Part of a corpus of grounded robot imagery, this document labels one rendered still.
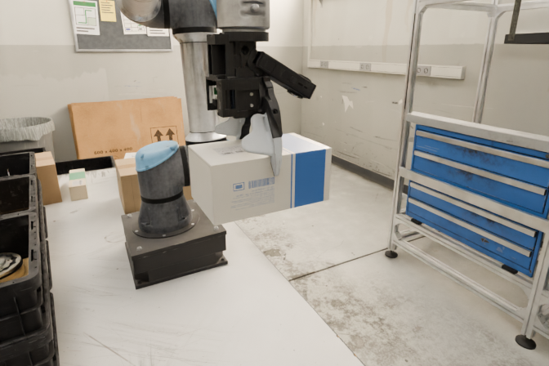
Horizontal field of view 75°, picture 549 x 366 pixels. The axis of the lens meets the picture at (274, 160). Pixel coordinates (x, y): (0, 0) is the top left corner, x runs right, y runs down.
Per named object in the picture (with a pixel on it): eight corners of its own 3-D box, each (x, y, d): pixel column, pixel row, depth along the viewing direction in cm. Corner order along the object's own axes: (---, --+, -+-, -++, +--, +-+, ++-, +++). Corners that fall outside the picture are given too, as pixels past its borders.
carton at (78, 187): (71, 182, 164) (69, 170, 162) (86, 180, 167) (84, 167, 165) (71, 201, 144) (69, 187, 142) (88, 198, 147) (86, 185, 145)
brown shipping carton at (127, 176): (190, 184, 162) (188, 150, 157) (206, 202, 143) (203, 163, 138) (119, 196, 148) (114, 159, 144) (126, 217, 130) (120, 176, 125)
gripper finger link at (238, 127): (208, 142, 64) (216, 104, 57) (239, 138, 66) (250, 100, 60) (213, 155, 62) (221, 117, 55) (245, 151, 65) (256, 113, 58)
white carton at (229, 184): (292, 177, 70) (293, 132, 67) (329, 199, 60) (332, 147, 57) (191, 196, 61) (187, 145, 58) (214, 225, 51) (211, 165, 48)
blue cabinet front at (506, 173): (406, 213, 219) (417, 123, 203) (533, 277, 159) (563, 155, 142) (403, 214, 218) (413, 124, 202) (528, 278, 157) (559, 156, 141)
